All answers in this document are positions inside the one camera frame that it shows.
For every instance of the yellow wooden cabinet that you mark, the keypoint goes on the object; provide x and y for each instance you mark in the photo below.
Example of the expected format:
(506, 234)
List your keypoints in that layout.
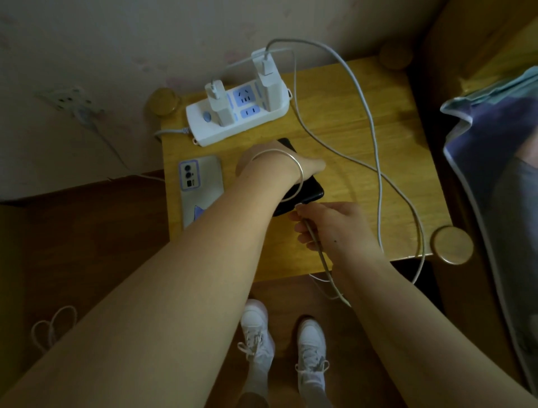
(12, 294)

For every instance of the person's left leg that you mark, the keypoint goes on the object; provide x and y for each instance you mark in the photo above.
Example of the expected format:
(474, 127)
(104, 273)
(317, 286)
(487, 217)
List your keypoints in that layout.
(254, 386)

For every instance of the white wall socket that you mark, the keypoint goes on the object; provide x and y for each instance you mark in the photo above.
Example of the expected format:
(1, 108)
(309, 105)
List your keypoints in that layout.
(67, 97)

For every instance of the white blue power strip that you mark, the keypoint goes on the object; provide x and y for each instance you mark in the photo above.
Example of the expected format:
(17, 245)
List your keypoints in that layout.
(210, 134)

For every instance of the person's white left shoe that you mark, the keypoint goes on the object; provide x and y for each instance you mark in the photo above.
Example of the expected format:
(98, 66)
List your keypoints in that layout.
(256, 332)

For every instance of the person's white right shoe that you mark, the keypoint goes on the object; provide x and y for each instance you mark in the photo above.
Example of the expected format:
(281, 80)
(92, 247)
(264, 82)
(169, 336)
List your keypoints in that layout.
(312, 353)

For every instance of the person's left forearm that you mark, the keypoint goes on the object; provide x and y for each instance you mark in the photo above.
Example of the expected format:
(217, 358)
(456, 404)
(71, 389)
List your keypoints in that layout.
(168, 294)

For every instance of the person's right leg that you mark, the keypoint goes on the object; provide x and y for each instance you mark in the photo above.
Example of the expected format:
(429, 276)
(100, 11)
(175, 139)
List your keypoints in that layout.
(315, 397)

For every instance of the wooden bedside table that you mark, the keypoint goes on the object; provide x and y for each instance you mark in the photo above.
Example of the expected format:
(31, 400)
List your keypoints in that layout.
(328, 96)

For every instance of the large white charger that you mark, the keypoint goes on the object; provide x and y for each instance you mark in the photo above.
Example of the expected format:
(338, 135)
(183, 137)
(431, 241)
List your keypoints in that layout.
(269, 90)

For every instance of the person's leg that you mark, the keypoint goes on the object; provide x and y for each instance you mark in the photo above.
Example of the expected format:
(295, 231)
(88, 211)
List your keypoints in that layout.
(315, 397)
(254, 386)

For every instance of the person's white shoe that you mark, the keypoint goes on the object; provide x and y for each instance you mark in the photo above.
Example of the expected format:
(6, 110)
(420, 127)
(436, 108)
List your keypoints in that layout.
(312, 353)
(256, 332)

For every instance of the person's right hand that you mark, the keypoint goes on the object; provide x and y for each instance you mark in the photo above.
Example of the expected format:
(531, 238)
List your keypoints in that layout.
(344, 235)

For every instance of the black phone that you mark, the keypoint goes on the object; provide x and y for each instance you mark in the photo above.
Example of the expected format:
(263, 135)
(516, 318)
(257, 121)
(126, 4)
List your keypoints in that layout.
(313, 191)

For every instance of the small white charger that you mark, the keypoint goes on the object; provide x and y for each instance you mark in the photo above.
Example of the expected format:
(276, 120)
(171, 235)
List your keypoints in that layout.
(222, 111)

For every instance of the person's right forearm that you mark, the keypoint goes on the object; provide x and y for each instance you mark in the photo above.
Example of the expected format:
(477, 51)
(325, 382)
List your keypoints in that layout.
(420, 336)

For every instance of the person's left hand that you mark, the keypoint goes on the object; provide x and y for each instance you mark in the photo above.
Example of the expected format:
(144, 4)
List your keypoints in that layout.
(309, 167)

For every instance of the white phone purple camera trim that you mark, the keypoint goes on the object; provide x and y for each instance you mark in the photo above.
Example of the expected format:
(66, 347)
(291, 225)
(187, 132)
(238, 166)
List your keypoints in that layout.
(206, 176)

